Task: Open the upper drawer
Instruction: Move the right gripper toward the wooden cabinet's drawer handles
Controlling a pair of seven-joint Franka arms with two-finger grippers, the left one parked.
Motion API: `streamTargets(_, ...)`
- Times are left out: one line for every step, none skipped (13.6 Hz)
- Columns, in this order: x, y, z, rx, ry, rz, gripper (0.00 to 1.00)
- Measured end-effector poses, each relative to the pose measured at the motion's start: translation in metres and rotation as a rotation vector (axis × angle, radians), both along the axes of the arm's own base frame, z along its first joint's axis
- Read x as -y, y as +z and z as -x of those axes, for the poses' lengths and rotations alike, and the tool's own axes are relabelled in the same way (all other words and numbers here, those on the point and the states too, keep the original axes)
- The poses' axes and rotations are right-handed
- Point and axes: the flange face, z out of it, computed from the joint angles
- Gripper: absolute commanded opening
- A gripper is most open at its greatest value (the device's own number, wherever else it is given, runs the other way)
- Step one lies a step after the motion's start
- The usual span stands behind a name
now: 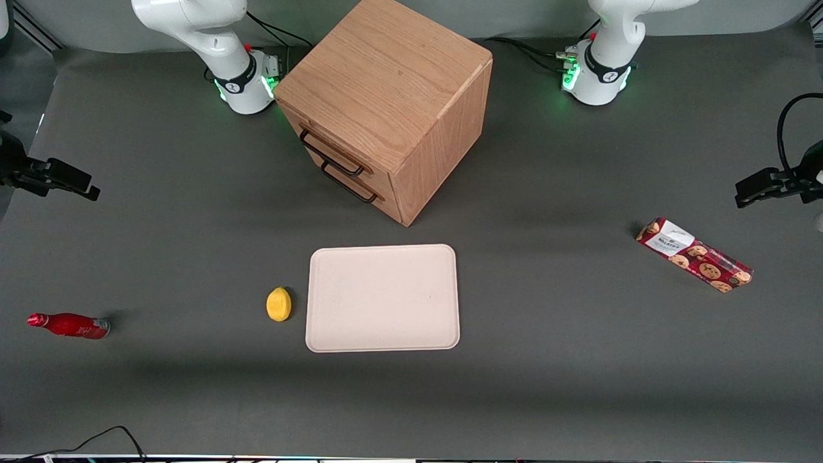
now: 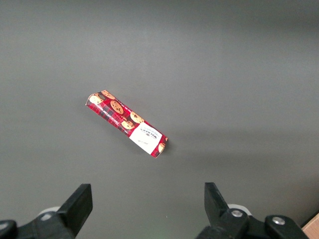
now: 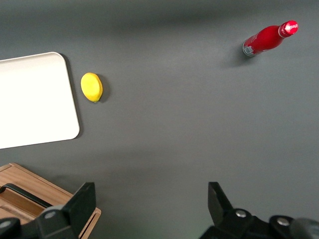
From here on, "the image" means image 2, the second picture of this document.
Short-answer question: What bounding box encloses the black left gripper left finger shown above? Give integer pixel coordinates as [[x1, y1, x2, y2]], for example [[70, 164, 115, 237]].
[[0, 183, 94, 239]]

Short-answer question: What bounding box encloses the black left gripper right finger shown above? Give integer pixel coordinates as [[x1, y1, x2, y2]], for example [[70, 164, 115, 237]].
[[196, 182, 310, 239]]

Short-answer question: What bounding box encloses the wooden drawer cabinet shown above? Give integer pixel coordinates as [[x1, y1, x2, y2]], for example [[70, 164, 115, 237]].
[[301, 215, 319, 239]]

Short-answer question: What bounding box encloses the red tartan cookie box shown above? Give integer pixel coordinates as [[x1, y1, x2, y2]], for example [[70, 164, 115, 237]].
[[85, 89, 168, 159]]

